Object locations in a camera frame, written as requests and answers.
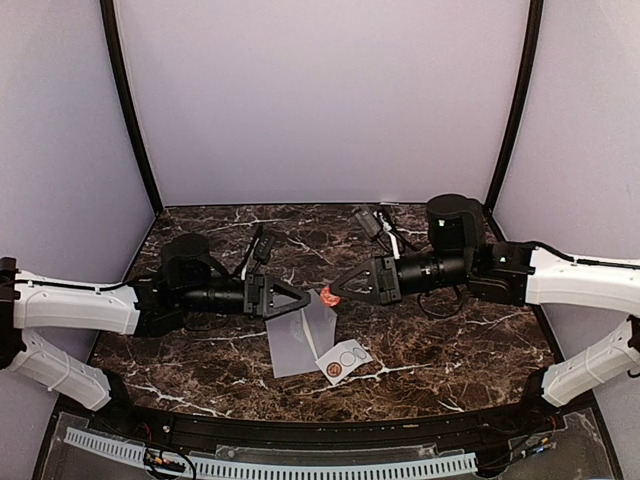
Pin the black right frame post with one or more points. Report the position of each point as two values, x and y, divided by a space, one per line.
521 88

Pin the grey envelope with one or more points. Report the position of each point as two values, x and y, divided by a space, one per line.
289 352

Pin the black left frame post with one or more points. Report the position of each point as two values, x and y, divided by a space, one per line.
128 109

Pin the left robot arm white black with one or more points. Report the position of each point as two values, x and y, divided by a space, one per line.
189 280

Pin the brown round seal sticker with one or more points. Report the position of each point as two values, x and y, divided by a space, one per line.
334 369

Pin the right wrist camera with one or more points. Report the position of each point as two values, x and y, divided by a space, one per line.
380 229

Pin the red round seal sticker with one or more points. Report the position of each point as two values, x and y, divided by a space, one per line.
328 298

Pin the black front rail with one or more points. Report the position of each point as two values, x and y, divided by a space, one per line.
482 429

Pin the beige lined letter paper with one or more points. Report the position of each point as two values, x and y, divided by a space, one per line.
309 338

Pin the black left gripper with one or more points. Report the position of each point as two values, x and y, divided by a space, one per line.
255 281

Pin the wax seal sticker sheet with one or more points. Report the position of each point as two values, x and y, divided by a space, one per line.
349 353

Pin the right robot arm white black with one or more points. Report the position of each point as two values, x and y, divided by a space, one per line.
516 274

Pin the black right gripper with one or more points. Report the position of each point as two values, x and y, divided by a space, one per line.
379 292

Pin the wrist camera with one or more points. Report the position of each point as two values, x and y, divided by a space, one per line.
380 229
259 251

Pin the white slotted cable duct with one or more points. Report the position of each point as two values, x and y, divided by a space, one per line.
254 463

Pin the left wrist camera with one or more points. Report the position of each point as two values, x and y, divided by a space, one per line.
259 251

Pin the black frame post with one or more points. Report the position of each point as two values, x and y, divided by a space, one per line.
128 109
521 88

